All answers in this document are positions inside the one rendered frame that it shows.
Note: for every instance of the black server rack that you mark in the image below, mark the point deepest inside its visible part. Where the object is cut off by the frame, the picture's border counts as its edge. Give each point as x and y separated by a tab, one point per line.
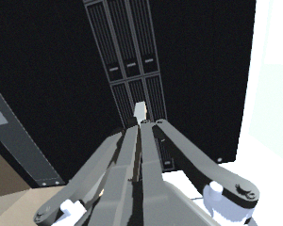
58	104

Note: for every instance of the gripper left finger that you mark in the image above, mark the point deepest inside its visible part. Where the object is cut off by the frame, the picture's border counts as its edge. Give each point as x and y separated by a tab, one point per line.
67	206

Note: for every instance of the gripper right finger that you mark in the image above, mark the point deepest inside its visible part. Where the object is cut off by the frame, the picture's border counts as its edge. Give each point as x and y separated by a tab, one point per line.
230	198

